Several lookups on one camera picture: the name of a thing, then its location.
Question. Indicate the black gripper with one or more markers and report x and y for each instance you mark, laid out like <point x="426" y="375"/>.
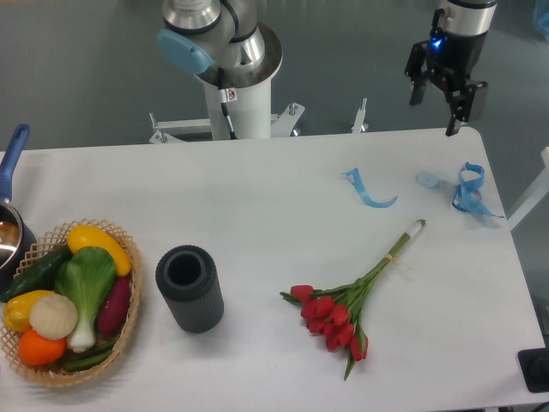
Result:
<point x="458" y="33"/>

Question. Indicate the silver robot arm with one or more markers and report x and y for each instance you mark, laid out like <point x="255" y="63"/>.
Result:
<point x="196" y="33"/>

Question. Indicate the light blue bottle cap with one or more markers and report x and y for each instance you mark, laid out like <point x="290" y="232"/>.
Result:
<point x="428" y="180"/>

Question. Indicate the blue tangled ribbon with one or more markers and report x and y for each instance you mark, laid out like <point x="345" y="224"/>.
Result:
<point x="467" y="197"/>

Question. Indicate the blue ribbon strip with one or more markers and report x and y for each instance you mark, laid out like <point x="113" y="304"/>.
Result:
<point x="354" y="178"/>

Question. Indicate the red tulip bouquet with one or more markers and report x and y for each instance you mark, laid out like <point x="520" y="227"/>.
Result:
<point x="336" y="313"/>

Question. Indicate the black device at edge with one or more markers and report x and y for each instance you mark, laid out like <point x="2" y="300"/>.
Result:
<point x="534" y="366"/>

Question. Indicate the dark grey ribbed vase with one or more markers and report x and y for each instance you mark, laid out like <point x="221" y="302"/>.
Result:
<point x="187" y="278"/>

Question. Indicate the green bok choy toy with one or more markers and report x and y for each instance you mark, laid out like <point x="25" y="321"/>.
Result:
<point x="86" y="280"/>

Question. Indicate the purple sweet potato toy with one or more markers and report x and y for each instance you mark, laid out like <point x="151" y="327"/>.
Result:
<point x="114" y="311"/>

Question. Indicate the woven wicker basket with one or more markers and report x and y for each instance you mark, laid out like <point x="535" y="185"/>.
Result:
<point x="56" y="375"/>

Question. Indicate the green cucumber toy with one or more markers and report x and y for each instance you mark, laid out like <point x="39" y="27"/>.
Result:
<point x="39" y="275"/>

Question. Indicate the cream steamed bun toy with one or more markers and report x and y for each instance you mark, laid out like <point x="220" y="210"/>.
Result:
<point x="53" y="316"/>

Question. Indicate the green bean pods toy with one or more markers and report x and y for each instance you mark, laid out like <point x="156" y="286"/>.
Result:
<point x="88" y="359"/>

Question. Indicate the yellow bell pepper toy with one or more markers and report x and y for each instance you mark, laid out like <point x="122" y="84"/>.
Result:
<point x="16" y="312"/>

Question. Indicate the orange fruit toy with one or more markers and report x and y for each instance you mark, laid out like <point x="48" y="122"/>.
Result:
<point x="37" y="351"/>

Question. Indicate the white frame at right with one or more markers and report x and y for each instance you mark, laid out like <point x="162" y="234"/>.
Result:
<point x="529" y="199"/>

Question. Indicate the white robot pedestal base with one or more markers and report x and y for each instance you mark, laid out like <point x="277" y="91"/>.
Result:
<point x="239" y="101"/>

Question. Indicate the blue handled saucepan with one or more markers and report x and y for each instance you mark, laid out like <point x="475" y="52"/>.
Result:
<point x="16" y="236"/>

